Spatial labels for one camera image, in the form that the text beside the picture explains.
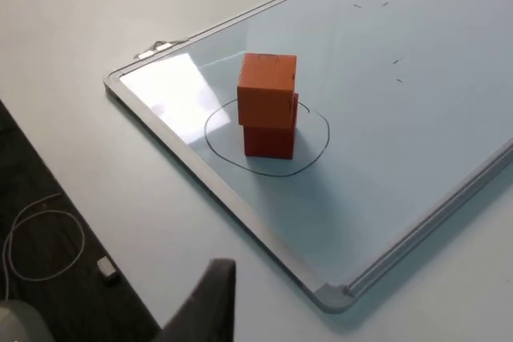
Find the orange cube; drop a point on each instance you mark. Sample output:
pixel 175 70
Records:
pixel 264 93

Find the white power adapter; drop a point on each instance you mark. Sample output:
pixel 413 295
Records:
pixel 107 270

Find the white tape strip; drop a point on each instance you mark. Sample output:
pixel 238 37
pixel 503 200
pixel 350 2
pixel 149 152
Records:
pixel 168 46

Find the grey rounded object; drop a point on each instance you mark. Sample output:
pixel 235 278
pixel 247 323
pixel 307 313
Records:
pixel 22 324

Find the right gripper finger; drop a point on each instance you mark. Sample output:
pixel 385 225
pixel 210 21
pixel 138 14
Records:
pixel 208 310

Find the red cube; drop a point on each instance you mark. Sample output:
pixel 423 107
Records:
pixel 268 142

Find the grey-framed whiteboard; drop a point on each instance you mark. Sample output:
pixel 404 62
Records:
pixel 380 117

